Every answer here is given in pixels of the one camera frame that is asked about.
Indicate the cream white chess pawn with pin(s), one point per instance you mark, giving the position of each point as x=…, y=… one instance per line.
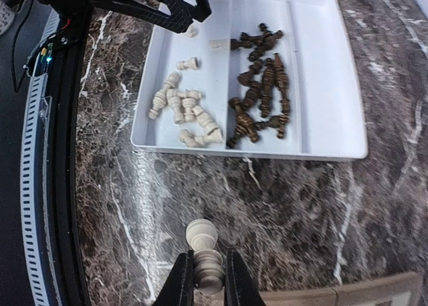
x=191, y=31
x=220, y=44

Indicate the white slotted cable duct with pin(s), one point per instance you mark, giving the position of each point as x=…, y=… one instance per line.
x=37, y=243

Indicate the dark brown chess piece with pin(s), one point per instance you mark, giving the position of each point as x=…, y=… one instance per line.
x=267, y=80
x=254, y=69
x=244, y=124
x=282, y=84
x=266, y=41
x=278, y=123
x=252, y=95

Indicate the wooden chess board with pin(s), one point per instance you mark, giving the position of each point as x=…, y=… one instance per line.
x=401, y=289

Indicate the black curved front rail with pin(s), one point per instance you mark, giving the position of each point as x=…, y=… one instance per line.
x=63, y=83

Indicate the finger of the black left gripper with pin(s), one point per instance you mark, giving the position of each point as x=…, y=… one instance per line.
x=197, y=10
x=178, y=20

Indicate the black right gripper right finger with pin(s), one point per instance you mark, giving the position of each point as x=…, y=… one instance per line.
x=239, y=286

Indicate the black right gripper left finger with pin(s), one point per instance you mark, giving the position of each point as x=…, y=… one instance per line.
x=179, y=285

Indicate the white divided plastic tray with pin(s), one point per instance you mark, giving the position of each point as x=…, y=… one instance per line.
x=326, y=114

